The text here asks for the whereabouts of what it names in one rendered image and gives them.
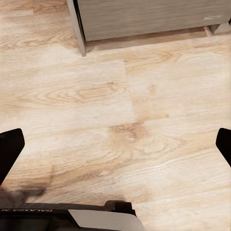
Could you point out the dishwasher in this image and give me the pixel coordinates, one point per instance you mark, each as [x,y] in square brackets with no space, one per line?
[103,19]

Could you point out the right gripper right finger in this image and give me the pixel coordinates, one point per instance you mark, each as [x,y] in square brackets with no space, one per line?
[223,142]

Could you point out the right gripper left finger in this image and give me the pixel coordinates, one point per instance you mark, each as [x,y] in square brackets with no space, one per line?
[11,144]

